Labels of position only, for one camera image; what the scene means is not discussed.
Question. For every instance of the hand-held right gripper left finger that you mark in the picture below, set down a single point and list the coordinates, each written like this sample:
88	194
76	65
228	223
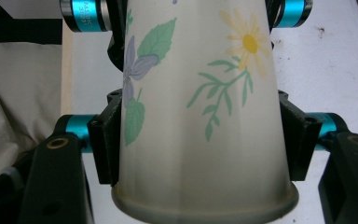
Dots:
105	140

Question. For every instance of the black bar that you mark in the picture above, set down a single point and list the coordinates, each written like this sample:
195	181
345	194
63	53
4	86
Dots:
18	31

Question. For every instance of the beige cloth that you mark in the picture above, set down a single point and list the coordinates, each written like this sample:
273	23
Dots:
12	93

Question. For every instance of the floral print paper cup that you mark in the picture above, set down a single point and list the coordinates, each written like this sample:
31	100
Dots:
199	140

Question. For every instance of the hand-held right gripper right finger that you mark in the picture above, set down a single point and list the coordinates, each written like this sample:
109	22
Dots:
298	140

